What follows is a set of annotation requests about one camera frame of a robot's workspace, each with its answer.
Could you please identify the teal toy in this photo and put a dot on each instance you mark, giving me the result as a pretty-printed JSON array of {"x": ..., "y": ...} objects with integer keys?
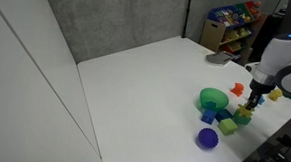
[{"x": 211, "y": 105}]

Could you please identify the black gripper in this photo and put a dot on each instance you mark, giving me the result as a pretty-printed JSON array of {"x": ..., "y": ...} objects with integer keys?
[{"x": 258, "y": 90}]

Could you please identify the orange animal toy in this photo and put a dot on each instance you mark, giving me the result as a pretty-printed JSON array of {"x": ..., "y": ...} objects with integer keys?
[{"x": 237, "y": 89}]

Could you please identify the green toy block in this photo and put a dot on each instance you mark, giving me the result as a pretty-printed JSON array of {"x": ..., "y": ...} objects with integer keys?
[{"x": 241, "y": 119}]

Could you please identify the dark blue foam cube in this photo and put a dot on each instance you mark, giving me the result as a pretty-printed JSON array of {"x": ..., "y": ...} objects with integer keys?
[{"x": 223, "y": 114}]

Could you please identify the black vertical pole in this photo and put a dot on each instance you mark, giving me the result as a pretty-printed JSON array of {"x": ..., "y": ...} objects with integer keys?
[{"x": 187, "y": 12}]

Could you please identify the black equipment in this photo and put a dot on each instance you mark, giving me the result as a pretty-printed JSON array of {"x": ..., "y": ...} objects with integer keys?
[{"x": 282, "y": 140}]

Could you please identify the red storage bin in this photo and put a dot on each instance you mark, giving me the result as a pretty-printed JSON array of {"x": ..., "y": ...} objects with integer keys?
[{"x": 253, "y": 8}]

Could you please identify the lime green foam cube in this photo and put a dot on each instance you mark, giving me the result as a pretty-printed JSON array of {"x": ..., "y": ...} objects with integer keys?
[{"x": 227, "y": 126}]

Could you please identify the green storage bin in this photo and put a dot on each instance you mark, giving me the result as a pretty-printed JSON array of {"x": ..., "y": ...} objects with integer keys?
[{"x": 243, "y": 12}]

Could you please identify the gray metal mounting plate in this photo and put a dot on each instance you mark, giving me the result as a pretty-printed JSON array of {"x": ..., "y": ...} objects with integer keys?
[{"x": 219, "y": 58}]

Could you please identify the wooden toy shelf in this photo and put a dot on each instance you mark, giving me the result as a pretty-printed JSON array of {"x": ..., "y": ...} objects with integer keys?
[{"x": 213, "y": 32}]

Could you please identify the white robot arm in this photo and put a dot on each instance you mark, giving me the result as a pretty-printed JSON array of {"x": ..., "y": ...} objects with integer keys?
[{"x": 284, "y": 60}]

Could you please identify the yellow spiky toy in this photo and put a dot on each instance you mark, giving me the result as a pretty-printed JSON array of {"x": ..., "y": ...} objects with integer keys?
[{"x": 244, "y": 111}]

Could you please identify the blue storage bin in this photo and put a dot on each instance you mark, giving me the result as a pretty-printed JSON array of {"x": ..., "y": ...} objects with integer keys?
[{"x": 227, "y": 16}]

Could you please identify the dark green toy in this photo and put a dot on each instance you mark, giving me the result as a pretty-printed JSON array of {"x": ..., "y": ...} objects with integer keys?
[{"x": 290, "y": 96}]

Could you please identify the green plastic bowl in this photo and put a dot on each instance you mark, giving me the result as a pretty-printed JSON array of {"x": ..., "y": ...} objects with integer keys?
[{"x": 213, "y": 98}]

